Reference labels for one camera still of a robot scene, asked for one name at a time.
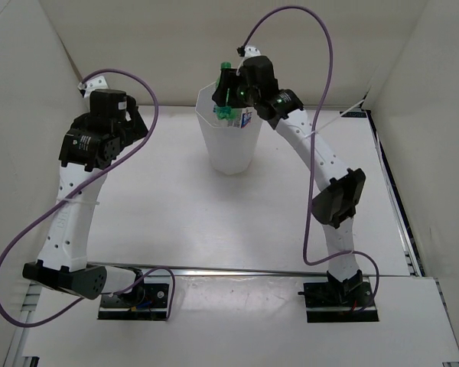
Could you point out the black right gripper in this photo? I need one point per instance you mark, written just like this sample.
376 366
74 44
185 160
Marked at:
219 96

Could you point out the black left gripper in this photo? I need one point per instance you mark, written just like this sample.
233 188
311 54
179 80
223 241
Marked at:
135 128

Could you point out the green plastic soda bottle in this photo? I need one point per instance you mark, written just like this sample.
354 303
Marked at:
223 112

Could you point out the clear bottle white barcode label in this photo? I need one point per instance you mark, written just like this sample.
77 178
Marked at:
240 118

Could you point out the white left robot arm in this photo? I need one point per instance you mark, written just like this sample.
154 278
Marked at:
97 141

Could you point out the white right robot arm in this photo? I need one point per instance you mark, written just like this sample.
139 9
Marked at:
335 188

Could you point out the white octagonal plastic bin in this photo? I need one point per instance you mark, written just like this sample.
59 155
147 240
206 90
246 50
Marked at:
230 150

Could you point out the white zip tie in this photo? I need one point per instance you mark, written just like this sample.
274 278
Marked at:
336 118

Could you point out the white foam board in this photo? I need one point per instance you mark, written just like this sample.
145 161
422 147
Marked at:
258 321

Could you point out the aluminium table edge rail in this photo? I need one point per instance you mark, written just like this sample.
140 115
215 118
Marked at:
199 271

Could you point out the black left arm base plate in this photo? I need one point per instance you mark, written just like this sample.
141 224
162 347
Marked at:
148 301

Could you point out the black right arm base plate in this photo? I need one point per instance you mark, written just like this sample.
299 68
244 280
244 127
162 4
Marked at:
323 304

